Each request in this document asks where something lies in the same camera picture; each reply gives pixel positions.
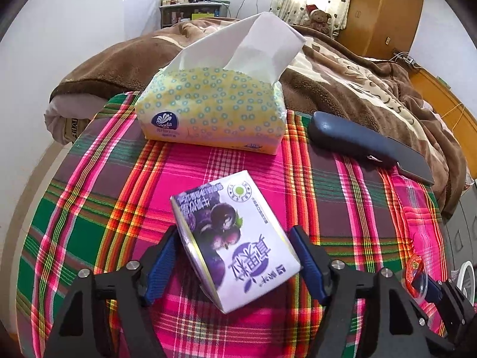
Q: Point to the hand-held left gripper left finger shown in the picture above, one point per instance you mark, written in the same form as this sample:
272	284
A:
164	264

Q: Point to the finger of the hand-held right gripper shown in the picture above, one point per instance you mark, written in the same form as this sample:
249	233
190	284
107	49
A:
425	322
434	288

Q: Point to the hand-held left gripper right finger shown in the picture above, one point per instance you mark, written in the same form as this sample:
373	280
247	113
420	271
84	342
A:
307	264

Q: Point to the clear plastic cup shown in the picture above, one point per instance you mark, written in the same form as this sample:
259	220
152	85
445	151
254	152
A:
415	274

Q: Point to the white round trash bin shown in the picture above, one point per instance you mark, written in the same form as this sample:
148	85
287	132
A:
467	276

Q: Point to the purple milk carton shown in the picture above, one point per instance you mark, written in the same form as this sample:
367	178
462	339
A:
231	238

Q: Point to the grey drawer cabinet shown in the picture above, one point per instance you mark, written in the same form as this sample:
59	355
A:
462	223

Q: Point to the pink green plaid cloth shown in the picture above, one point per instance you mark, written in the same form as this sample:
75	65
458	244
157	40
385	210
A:
93	212

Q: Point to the black smartphone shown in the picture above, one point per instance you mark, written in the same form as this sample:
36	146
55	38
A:
408	164

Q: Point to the dark blue glasses case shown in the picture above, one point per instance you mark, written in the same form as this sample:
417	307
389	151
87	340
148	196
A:
350	138

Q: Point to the yellow dotted tissue pack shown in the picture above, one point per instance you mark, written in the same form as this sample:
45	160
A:
212	115

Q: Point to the white mattress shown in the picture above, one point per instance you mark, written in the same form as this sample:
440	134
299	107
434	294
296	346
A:
59	119

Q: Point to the brown printed blanket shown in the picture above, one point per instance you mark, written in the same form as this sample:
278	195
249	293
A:
354	82

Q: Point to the wooden headboard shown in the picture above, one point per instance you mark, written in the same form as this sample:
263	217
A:
443	97

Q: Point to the power strip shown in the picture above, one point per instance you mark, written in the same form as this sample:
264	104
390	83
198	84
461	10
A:
406	59

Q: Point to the brown teddy bear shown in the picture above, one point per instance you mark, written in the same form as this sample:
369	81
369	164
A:
319	18

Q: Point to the cluttered shelf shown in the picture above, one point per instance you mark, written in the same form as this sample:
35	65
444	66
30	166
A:
190	11

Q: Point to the wooden wardrobe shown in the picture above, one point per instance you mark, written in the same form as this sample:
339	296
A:
384	11

